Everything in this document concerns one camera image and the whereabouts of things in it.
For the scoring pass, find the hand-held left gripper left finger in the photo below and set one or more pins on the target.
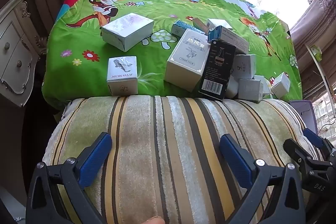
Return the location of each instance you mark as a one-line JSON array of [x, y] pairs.
[[95, 158]]

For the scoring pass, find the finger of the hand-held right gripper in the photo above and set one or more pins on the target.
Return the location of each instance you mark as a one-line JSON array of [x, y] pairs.
[[296, 149], [312, 136]]

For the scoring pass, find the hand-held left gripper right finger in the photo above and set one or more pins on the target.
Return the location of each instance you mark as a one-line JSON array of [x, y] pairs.
[[236, 161]]

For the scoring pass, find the purple cardboard box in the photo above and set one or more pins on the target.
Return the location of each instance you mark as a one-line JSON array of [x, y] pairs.
[[305, 116]]

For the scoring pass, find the small white box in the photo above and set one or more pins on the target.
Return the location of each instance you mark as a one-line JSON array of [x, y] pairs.
[[265, 83], [232, 87], [281, 85]]

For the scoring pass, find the silver box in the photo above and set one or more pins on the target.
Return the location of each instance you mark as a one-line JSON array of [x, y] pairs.
[[249, 90]]

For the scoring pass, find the white cube box figure print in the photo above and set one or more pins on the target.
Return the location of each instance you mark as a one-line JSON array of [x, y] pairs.
[[122, 74]]

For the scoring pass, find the black box with barcode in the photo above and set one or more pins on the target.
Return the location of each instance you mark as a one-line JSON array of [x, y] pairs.
[[216, 71]]

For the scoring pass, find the white box grey script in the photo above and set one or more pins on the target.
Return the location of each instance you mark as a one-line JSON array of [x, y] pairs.
[[245, 65]]

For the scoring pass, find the large white box plant drawing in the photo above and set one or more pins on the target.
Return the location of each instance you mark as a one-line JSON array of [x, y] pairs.
[[186, 61]]

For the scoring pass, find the blue and white box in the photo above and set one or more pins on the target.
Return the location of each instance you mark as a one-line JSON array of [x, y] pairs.
[[231, 39]]

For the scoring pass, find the large white box pink print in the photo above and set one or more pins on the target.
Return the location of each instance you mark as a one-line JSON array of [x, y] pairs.
[[127, 31]]

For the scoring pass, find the slim orange box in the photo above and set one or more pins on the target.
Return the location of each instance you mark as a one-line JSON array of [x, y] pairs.
[[200, 23]]

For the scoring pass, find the teal and white box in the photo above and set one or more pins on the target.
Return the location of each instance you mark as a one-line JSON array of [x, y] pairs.
[[181, 27]]

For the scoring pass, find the person's left hand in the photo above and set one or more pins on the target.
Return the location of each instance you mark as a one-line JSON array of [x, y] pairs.
[[155, 220]]

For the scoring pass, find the white bar table chrome stand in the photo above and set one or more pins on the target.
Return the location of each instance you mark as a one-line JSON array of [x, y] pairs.
[[324, 77]]

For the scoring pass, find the striped plush blanket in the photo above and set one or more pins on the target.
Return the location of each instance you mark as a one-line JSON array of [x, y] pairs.
[[170, 148]]

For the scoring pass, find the green tissue pack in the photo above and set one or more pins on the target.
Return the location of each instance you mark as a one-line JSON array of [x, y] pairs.
[[316, 52]]

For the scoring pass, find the mauve patterned curtain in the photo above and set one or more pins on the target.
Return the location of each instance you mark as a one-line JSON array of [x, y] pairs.
[[315, 22]]

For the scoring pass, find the cartoon printed green bed sheet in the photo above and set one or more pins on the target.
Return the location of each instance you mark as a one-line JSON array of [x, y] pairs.
[[78, 29]]

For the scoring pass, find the cream carved nightstand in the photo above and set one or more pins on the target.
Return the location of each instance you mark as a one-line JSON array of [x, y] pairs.
[[15, 56]]

